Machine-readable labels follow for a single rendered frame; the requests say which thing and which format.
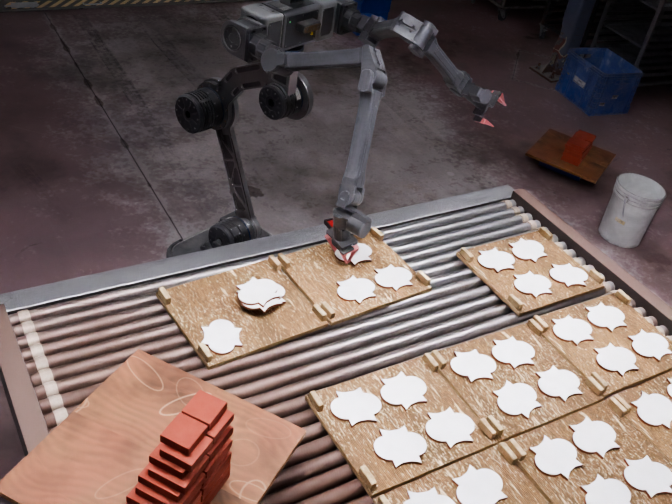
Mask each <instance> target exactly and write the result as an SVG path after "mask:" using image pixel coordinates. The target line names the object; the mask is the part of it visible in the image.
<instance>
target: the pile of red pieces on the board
mask: <svg viewBox="0 0 672 504"><path fill-rule="evenodd" d="M233 420H234V413H233V412H231V411H229V410H227V402H225V401H223V400H221V399H219V398H217V397H215V396H213V395H211V394H208V393H206V392H204V391H202V390H199V391H198V392H197V393H196V394H195V396H194V397H193V398H192V399H191V400H190V401H189V403H188V404H187V405H186V406H185V407H184V408H183V410H182V412H179V414H178V415H177V416H176V417H175V418H174V419H173V421H172V422H171V423H170V424H169V425H168V426H167V427H166V429H165V430H164V431H163V432H162V433H161V434H160V444H159V445H158V446H157V447H156V448H155V449H154V450H153V452H152V453H151V454H150V455H149V463H148V465H147V466H146V467H145V468H144V469H143V470H142V471H141V473H140V474H139V475H138V483H137V484H136V485H135V487H134V488H133V489H132V490H131V491H130V493H129V494H128V495H127V496H126V503H125V504H210V502H211V501H212V499H213V498H214V497H215V495H216V494H217V493H218V491H219V490H220V489H221V487H222V486H223V485H224V483H225V482H226V481H227V479H228V478H229V476H230V467H231V464H230V461H231V454H232V452H231V451H229V450H230V448H231V446H232V439H230V438H229V437H230V436H231V435H232V433H233V426H231V425H230V423H231V422H232V421H233Z"/></svg>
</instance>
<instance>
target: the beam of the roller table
mask: <svg viewBox="0 0 672 504"><path fill-rule="evenodd" d="M513 191H514V189H513V188H512V187H510V186H509V185H504V186H499V187H494V188H490V189H485V190H480V191H476V192H471V193H467V194H462V195H457V196H453V197H448V198H443V199H439V200H434V201H430V202H425V203H420V204H416V205H411V206H406V207H402V208H397V209H392V210H388V211H383V212H379V213H374V214H369V215H367V216H368V217H370V218H371V219H372V222H371V227H376V228H377V229H378V230H381V229H385V228H390V227H394V226H398V225H403V224H407V223H411V222H416V221H420V220H425V219H429V218H433V217H438V216H442V215H446V214H451V213H455V212H459V211H464V210H468V209H473V208H477V207H481V206H486V205H490V204H494V203H499V202H501V201H504V200H510V198H511V195H512V193H513ZM326 230H328V228H327V227H326V225H325V224H323V225H318V226H314V227H309V228H304V229H300V230H295V231H291V232H286V233H281V234H277V235H272V236H267V237H263V238H258V239H254V240H249V241H244V242H240V243H235V244H230V245H226V246H221V247H216V248H212V249H207V250H203V251H198V252H193V253H189V254H184V255H179V256H175V257H170V258H166V259H161V260H156V261H152V262H147V263H142V264H138V265H133V266H128V267H124V268H119V269H115V270H110V271H105V272H101V273H96V274H91V275H87V276H82V277H78V278H73V279H68V280H64V281H59V282H54V283H50V284H45V285H41V286H36V287H31V288H27V289H22V290H17V291H13V292H8V293H3V294H0V304H4V305H5V307H6V310H7V313H8V315H10V314H14V313H17V312H18V311H22V310H26V309H27V310H32V309H36V308H40V307H45V306H49V305H54V304H58V303H62V302H67V301H71V300H75V299H80V298H84V297H88V296H93V295H97V294H102V293H106V292H110V291H115V290H119V289H123V288H128V287H132V286H136V285H141V284H145V283H150V282H154V281H158V280H163V279H167V278H171V277H176V276H180V275H184V274H189V273H193V272H198V271H202V270H206V269H211V268H215V267H219V266H224V265H228V264H232V263H237V262H241V261H246V260H250V259H254V258H259V257H263V256H267V255H272V254H276V253H280V252H285V251H289V250H294V249H298V248H302V247H307V246H311V245H315V244H320V243H324V242H328V241H327V240H326V238H325V235H327V234H326Z"/></svg>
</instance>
